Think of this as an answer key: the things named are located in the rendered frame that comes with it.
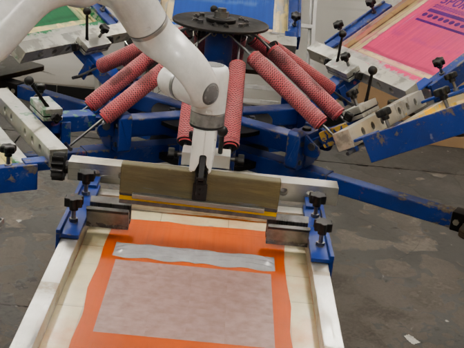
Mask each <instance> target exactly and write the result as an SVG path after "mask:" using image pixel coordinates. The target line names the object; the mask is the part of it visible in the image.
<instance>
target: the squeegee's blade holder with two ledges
mask: <svg viewBox="0 0 464 348"><path fill-rule="evenodd" d="M132 198H133V199H139V200H150V201H157V202H168V203H175V204H186V205H193V206H204V207H211V208H217V209H228V210H235V211H246V212H253V213H264V207H260V206H248V205H242V204H230V203H224V202H212V201H205V202H203V201H197V200H192V199H188V198H182V197H170V196H164V195H152V194H146V193H134V192H133V193H132Z"/></svg>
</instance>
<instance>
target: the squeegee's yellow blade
mask: <svg viewBox="0 0 464 348"><path fill-rule="evenodd" d="M119 198H120V199H123V200H135V201H141V202H152V203H159V204H171V205H177V206H189V207H195V208H201V209H213V210H219V211H231V212H237V213H249V214H255V215H267V216H273V217H276V214H277V213H274V212H267V211H265V212H264V213H253V212H246V211H235V210H228V209H217V208H211V207H204V206H193V205H186V204H175V203H168V202H157V201H150V200H139V199H133V198H132V196H129V195H119Z"/></svg>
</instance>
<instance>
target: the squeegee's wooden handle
mask: <svg viewBox="0 0 464 348"><path fill-rule="evenodd" d="M194 182H195V171H192V172H190V170H189V167H183V166H172V165H165V164H154V163H148V162H136V161H130V160H123V162H122V166H121V175H120V185H119V194H120V195H129V196H132V193H133V192H134V193H146V194H152V195H164V196H170V197H182V198H188V199H192V192H193V183H194ZM206 184H208V186H207V193H206V201H212V202H224V203H230V204H242V205H248V206H260V207H264V211H267V212H274V213H277V212H278V202H279V197H280V189H281V179H280V178H279V177H267V176H261V175H249V174H243V173H232V172H225V171H214V170H211V172H210V173H209V174H208V175H207V182H206Z"/></svg>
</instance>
